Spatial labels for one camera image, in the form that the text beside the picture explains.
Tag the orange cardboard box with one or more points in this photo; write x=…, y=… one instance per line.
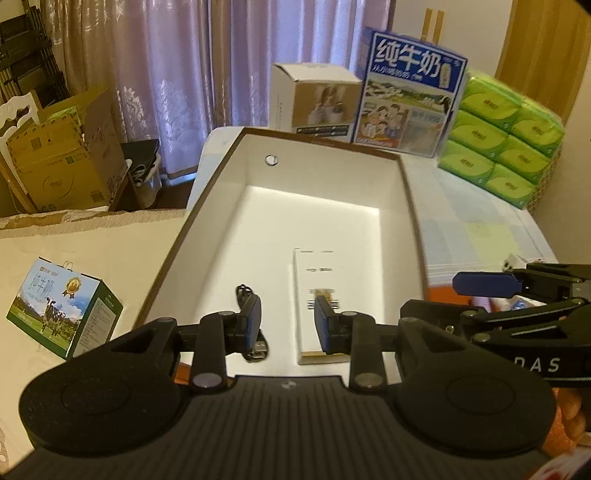
x=441, y=294

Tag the green milk box with cows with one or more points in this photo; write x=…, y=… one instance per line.
x=55, y=304

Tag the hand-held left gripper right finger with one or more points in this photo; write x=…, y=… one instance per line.
x=323, y=325

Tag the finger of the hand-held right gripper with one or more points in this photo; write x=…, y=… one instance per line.
x=429, y=311
x=485, y=284

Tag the white box with photo print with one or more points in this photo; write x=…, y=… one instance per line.
x=323, y=101

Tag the black folding rack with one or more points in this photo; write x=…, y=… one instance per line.
x=27, y=50

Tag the pastel plaid cloth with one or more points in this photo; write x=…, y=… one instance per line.
x=471, y=230

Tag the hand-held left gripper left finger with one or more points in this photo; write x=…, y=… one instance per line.
x=251, y=319

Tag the stack of green tissue packets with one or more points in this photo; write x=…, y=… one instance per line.
x=489, y=138

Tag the black trash bin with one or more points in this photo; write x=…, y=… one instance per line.
x=143, y=152

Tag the wooden door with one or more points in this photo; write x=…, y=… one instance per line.
x=545, y=46

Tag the beige quilted cushion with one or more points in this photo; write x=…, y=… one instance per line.
x=545, y=184

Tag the white carved chair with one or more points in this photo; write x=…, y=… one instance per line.
x=18, y=110

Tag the purple lace curtain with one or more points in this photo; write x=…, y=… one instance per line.
x=184, y=69

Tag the open brown cardboard box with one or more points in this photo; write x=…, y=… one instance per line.
x=55, y=161

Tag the long white flat box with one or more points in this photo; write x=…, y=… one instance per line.
x=318, y=277

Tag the blue milk carton box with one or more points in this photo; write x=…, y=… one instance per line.
x=406, y=92

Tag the large brown white-lined box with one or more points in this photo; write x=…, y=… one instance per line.
x=300, y=217

